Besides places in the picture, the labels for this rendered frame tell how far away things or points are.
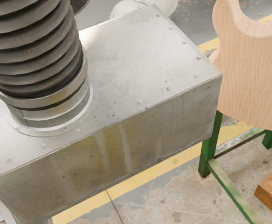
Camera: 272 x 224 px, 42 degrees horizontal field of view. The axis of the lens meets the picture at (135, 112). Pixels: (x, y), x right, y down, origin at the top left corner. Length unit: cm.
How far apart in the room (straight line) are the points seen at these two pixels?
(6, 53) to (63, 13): 6
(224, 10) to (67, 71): 42
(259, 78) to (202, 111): 36
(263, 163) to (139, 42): 177
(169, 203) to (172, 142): 151
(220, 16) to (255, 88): 22
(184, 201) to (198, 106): 157
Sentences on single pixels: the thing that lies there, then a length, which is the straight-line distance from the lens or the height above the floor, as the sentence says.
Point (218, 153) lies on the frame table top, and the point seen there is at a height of 22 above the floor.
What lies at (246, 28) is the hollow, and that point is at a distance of 74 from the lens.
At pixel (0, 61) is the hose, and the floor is 164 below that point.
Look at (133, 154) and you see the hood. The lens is 47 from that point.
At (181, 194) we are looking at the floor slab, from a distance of 203.
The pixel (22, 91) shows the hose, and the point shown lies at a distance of 36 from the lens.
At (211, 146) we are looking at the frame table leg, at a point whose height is 36.
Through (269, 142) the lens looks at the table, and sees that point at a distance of 218.
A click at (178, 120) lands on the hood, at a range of 46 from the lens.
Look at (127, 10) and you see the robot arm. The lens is 149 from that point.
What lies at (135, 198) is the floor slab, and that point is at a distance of 202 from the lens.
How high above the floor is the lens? 185
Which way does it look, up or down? 52 degrees down
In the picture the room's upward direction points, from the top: 6 degrees counter-clockwise
